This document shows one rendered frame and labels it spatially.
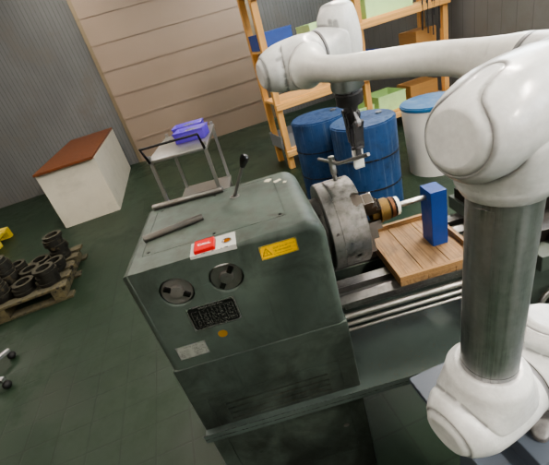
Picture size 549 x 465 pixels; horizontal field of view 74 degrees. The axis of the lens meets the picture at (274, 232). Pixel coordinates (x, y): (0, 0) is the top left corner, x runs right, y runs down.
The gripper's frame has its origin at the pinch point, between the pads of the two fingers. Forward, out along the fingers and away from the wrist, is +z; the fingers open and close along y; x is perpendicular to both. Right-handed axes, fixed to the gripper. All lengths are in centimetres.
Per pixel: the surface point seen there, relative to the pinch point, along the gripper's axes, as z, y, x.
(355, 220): 18.5, -5.3, 5.3
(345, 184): 11.2, 5.7, 3.9
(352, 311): 55, -8, 13
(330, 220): 16.5, -4.1, 12.8
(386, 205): 23.9, 5.6, -8.9
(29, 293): 130, 194, 279
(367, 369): 78, -17, 13
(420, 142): 121, 232, -129
